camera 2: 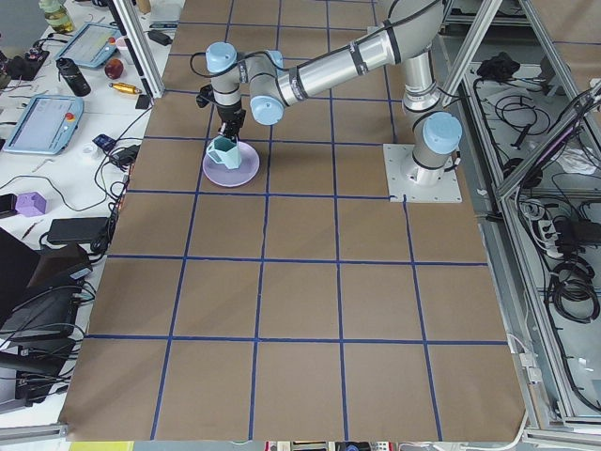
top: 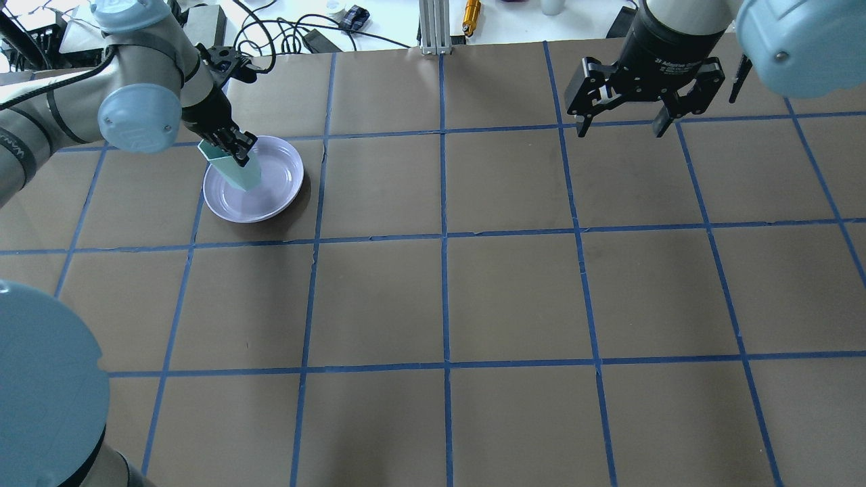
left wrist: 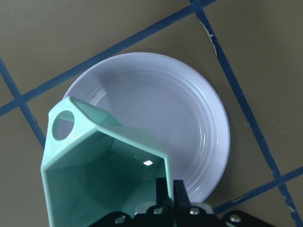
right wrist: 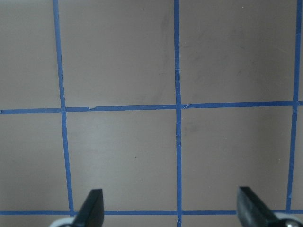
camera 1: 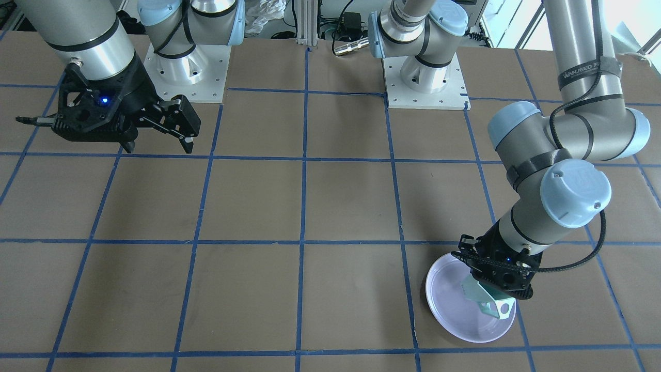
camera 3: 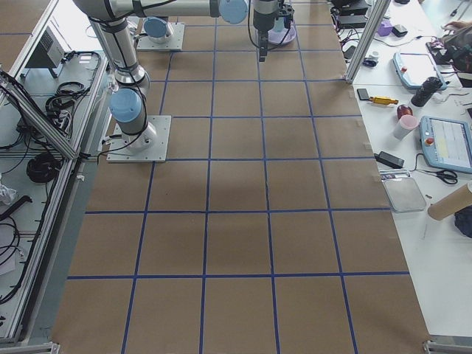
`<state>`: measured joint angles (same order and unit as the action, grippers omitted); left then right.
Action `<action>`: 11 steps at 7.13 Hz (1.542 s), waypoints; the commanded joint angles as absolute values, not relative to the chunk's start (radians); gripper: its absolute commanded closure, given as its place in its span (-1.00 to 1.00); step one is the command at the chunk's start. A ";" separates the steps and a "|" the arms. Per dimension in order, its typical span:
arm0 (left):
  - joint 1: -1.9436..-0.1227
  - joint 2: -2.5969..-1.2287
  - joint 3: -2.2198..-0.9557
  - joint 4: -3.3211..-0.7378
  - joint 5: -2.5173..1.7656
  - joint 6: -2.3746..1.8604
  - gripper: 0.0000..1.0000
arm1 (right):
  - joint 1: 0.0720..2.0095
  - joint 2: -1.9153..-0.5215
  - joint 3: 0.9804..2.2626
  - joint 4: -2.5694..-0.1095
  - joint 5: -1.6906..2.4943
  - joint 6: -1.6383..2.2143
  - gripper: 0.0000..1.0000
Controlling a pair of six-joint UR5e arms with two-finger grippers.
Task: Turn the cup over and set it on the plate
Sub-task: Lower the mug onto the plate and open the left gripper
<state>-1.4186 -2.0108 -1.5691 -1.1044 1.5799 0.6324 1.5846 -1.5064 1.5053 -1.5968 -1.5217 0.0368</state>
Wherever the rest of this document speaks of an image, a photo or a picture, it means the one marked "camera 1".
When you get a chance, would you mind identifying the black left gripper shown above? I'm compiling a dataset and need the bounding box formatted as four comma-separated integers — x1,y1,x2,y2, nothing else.
452,222,543,301

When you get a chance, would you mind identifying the black braided cable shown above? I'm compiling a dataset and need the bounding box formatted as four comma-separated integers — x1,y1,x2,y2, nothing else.
532,0,607,273

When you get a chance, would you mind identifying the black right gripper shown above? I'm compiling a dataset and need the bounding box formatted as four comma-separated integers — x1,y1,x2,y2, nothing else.
51,54,201,154

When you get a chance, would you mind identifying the black power adapter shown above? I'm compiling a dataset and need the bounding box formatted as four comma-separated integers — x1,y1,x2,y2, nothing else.
339,12,362,33

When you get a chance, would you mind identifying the aluminium frame post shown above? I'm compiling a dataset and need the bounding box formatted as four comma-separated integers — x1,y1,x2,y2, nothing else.
291,1,320,49

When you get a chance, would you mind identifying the silver metal cylinder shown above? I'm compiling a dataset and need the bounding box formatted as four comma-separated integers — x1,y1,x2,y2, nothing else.
332,37,370,56

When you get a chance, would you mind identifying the mint green hexagonal cup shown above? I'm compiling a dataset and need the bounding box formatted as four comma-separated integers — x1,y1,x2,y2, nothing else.
461,274,516,320

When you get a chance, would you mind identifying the lavender plate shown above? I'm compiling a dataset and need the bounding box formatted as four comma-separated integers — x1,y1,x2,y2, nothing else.
424,254,517,343

